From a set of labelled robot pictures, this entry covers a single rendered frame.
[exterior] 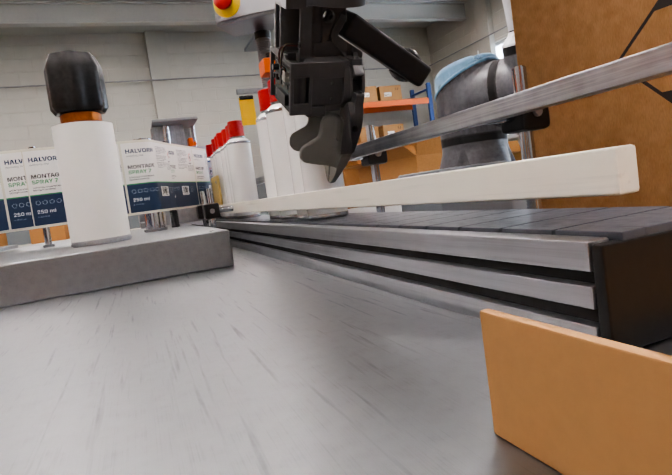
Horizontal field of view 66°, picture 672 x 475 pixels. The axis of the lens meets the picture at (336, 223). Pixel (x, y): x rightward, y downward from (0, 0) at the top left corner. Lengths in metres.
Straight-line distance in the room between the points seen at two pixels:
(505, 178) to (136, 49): 8.65
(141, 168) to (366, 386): 0.92
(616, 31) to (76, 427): 0.47
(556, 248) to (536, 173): 0.04
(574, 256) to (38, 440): 0.23
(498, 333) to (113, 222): 0.75
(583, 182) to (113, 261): 0.58
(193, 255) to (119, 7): 7.14
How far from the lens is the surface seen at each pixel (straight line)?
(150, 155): 1.11
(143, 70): 8.78
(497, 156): 0.93
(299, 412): 0.21
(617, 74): 0.33
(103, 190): 0.86
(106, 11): 7.75
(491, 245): 0.28
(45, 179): 1.10
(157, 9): 7.79
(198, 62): 8.89
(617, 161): 0.24
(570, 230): 0.26
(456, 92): 0.94
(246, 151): 1.10
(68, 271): 0.71
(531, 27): 0.56
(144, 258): 0.71
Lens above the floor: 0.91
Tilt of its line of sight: 4 degrees down
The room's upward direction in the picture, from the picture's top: 8 degrees counter-clockwise
